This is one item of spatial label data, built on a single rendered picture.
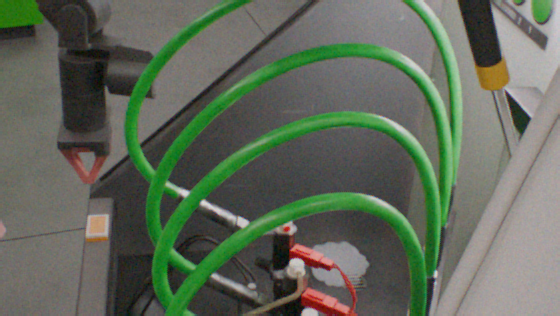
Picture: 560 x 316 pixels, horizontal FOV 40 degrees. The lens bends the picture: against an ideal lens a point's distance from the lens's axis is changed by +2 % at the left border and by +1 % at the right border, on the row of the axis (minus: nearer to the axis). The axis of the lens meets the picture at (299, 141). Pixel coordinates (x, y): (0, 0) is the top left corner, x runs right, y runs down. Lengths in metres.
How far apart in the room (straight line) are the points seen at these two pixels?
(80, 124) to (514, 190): 0.69
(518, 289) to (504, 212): 0.05
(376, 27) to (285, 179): 0.30
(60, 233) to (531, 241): 2.42
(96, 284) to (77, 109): 0.24
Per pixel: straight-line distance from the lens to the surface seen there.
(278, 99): 1.18
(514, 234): 0.47
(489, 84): 0.49
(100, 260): 1.13
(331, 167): 1.27
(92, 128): 1.06
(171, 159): 0.75
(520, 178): 0.49
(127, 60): 1.01
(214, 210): 0.89
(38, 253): 2.72
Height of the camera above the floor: 1.66
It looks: 30 degrees down
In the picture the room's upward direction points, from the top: 4 degrees clockwise
